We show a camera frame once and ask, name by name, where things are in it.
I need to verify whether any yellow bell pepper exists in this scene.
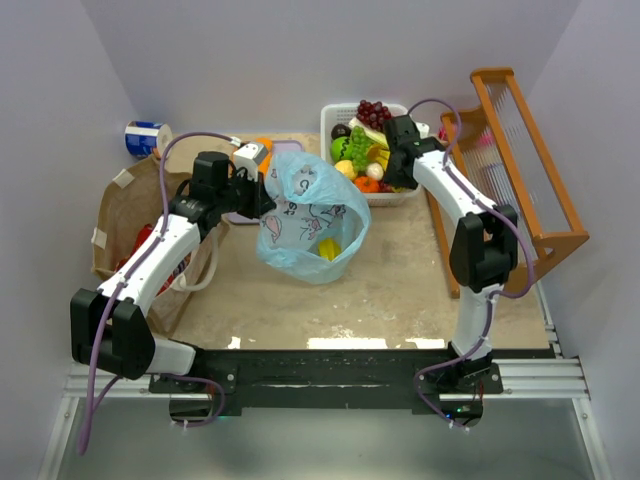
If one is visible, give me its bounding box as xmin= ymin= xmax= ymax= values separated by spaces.
xmin=367 ymin=144 xmax=390 ymax=171

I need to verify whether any white mushroom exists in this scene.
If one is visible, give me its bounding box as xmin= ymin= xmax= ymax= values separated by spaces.
xmin=366 ymin=162 xmax=385 ymax=181

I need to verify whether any green grape bunch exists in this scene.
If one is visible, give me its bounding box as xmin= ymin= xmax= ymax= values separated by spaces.
xmin=350 ymin=126 xmax=373 ymax=173

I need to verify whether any blue plastic bag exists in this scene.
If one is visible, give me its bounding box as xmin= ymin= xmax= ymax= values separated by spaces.
xmin=256 ymin=152 xmax=372 ymax=285

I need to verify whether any small orange pumpkin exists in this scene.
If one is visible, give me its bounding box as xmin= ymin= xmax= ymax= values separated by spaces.
xmin=354 ymin=176 xmax=380 ymax=194

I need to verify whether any brown paper grocery bag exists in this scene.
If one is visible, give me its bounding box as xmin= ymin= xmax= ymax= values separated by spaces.
xmin=92 ymin=156 xmax=230 ymax=336

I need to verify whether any red snack packet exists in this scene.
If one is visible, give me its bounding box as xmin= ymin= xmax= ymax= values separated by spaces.
xmin=114 ymin=224 xmax=191 ymax=296

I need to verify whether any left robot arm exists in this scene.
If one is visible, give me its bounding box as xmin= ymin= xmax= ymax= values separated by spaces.
xmin=70 ymin=142 xmax=275 ymax=380

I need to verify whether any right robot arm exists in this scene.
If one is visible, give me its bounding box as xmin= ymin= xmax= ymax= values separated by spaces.
xmin=384 ymin=115 xmax=518 ymax=375

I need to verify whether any white daikon radish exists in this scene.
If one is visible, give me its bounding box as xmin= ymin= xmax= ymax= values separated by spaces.
xmin=348 ymin=117 xmax=388 ymax=148

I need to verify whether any orange sweet potato right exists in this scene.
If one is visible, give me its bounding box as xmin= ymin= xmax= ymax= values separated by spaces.
xmin=254 ymin=137 xmax=274 ymax=176

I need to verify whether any purple grape bunch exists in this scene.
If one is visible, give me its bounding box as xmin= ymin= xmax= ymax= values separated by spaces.
xmin=356 ymin=99 xmax=393 ymax=132

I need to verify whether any lavender cutting board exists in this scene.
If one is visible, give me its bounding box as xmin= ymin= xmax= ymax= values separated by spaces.
xmin=227 ymin=138 xmax=304 ymax=225

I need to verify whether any yellow lemon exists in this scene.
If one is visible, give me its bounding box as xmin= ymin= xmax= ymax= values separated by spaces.
xmin=334 ymin=160 xmax=358 ymax=182

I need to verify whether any dark mangosteen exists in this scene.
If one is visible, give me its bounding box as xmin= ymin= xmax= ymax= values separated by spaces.
xmin=330 ymin=123 xmax=351 ymax=140

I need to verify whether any white plastic basket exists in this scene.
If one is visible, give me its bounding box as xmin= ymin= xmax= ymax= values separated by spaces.
xmin=320 ymin=103 xmax=422 ymax=207

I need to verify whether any toilet paper roll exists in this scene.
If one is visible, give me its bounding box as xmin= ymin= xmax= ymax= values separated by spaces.
xmin=124 ymin=121 xmax=173 ymax=159

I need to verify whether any wooden rack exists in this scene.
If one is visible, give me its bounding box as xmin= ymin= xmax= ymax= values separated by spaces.
xmin=441 ymin=67 xmax=589 ymax=279

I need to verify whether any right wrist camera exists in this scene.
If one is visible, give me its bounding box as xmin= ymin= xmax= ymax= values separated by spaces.
xmin=414 ymin=121 xmax=430 ymax=139

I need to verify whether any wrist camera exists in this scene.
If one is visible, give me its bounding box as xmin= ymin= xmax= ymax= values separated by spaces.
xmin=232 ymin=141 xmax=262 ymax=181
xmin=414 ymin=121 xmax=430 ymax=139

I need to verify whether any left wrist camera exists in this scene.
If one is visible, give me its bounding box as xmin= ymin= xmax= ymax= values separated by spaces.
xmin=232 ymin=141 xmax=262 ymax=181

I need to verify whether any black base frame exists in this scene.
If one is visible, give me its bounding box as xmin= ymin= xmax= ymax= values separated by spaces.
xmin=64 ymin=342 xmax=506 ymax=426

